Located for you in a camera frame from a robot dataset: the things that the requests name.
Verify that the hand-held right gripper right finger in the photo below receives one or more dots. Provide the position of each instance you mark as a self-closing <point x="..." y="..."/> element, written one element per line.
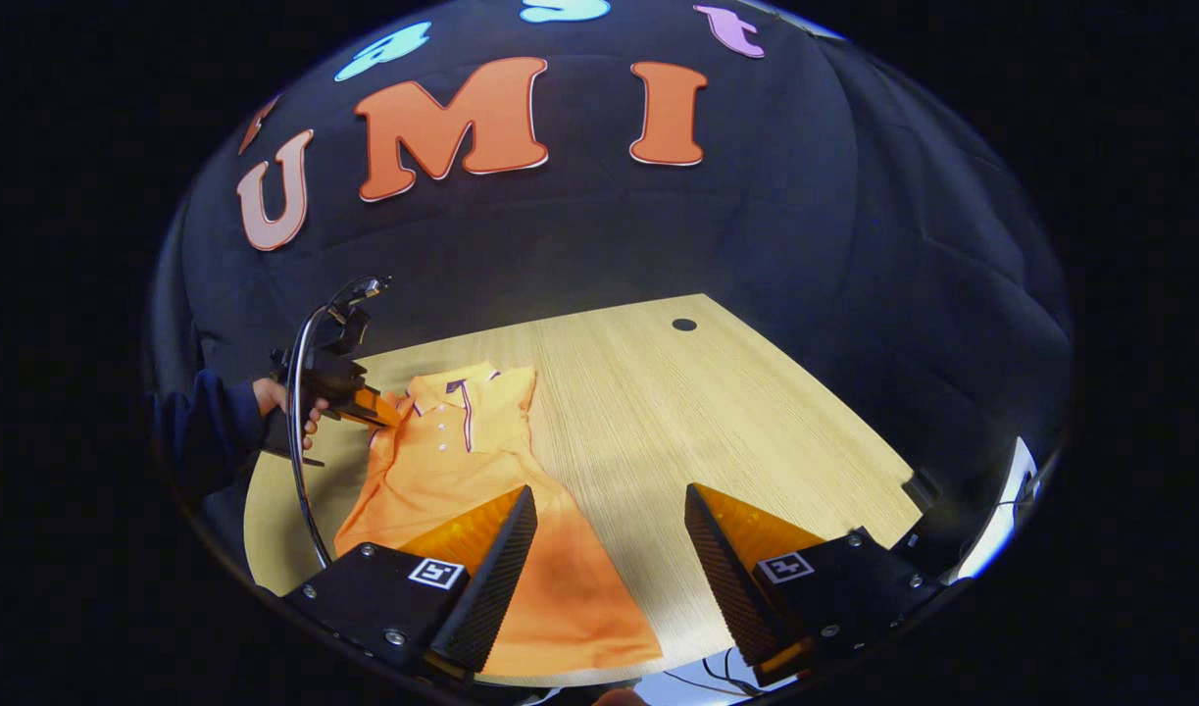
<point x="722" y="579"/>

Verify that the orange polo T-shirt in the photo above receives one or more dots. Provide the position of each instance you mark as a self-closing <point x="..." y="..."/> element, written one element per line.
<point x="462" y="471"/>

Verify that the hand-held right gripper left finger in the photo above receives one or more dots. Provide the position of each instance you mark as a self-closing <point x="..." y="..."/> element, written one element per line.
<point x="496" y="579"/>

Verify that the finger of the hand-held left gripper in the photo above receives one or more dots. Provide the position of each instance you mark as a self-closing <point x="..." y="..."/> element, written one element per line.
<point x="375" y="407"/>

